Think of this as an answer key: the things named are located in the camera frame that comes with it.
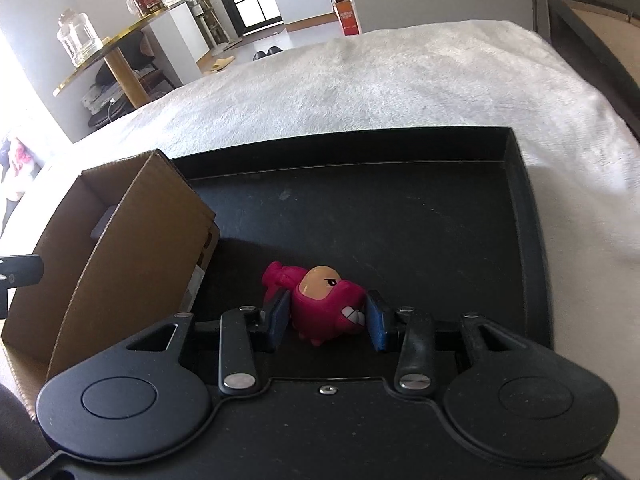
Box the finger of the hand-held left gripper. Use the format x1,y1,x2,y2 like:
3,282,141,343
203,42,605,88
0,254,44,289

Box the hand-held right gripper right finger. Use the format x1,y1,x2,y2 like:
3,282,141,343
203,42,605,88
366,290,532,397

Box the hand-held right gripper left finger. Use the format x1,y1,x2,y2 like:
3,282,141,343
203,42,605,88
114,290,292,397

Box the pink toy creature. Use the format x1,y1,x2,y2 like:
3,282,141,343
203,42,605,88
262,260,369,348

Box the brown cardboard box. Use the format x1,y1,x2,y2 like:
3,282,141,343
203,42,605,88
0,149,221,396

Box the black tray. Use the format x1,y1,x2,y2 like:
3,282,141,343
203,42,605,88
165,127,556,386

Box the white power strip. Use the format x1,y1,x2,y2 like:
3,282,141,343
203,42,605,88
82,85,124,111

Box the round gold-edged table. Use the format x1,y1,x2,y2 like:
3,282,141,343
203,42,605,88
52,0,201,110

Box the large glass jar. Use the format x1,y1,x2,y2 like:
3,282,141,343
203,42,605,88
56,10,101,68

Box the orange cardboard box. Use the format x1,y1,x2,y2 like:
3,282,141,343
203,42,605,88
332,0,362,37

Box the cardboard-backed picture frame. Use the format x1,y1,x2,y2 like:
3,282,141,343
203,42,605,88
547,0,640,131

